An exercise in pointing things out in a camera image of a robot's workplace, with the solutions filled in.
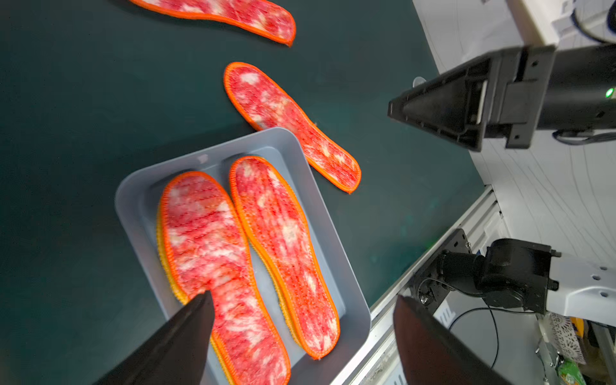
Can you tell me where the blue plastic storage tray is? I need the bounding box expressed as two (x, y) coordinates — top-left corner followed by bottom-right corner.
(115, 128), (371, 384)

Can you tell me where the red insole under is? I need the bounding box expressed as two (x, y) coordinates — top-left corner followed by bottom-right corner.
(223, 62), (362, 194)

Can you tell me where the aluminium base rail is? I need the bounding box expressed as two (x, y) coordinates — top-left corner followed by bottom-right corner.
(332, 184), (502, 384)

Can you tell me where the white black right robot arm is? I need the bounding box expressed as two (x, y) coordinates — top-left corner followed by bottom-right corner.
(388, 44), (615, 326)

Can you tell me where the red insole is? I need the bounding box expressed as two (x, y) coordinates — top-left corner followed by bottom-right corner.
(158, 171), (291, 384)
(229, 156), (341, 359)
(133, 0), (297, 47)

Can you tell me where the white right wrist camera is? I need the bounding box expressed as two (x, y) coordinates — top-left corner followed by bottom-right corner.
(505, 0), (615, 49)

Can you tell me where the red insole top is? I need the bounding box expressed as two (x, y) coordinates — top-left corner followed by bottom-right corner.
(133, 0), (297, 47)

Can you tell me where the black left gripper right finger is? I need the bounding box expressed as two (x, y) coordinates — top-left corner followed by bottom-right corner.
(393, 295), (508, 385)

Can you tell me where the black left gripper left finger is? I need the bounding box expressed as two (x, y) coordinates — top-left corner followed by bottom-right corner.
(96, 291), (215, 384)

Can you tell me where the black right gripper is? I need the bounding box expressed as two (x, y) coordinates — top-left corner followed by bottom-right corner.
(388, 46), (556, 152)

